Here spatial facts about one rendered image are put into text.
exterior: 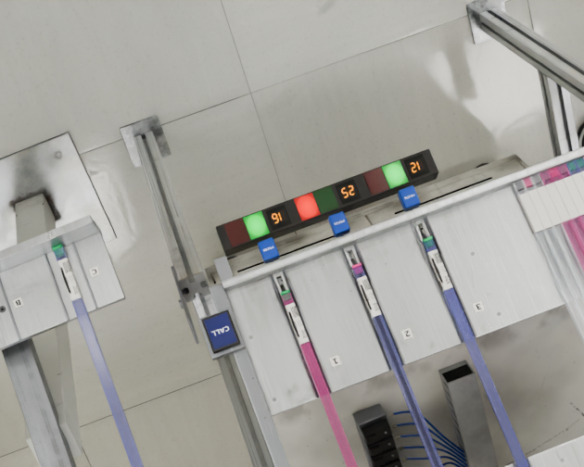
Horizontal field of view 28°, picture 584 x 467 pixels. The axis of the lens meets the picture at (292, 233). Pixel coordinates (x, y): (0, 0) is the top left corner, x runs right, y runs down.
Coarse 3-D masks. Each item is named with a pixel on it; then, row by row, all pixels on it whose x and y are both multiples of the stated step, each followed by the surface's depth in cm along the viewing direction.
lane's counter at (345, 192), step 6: (336, 186) 172; (342, 186) 172; (348, 186) 172; (354, 186) 172; (342, 192) 172; (348, 192) 172; (354, 192) 172; (342, 198) 172; (348, 198) 172; (354, 198) 172; (342, 204) 172
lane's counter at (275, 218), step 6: (270, 210) 172; (276, 210) 172; (282, 210) 172; (270, 216) 171; (276, 216) 171; (282, 216) 171; (288, 216) 171; (270, 222) 171; (276, 222) 171; (282, 222) 171; (288, 222) 171; (276, 228) 171
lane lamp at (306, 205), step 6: (300, 198) 172; (306, 198) 172; (312, 198) 172; (300, 204) 172; (306, 204) 172; (312, 204) 172; (300, 210) 172; (306, 210) 172; (312, 210) 172; (318, 210) 172; (300, 216) 171; (306, 216) 171; (312, 216) 171
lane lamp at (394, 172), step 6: (396, 162) 173; (384, 168) 173; (390, 168) 173; (396, 168) 173; (402, 168) 173; (390, 174) 173; (396, 174) 173; (402, 174) 173; (390, 180) 173; (396, 180) 173; (402, 180) 173; (390, 186) 172
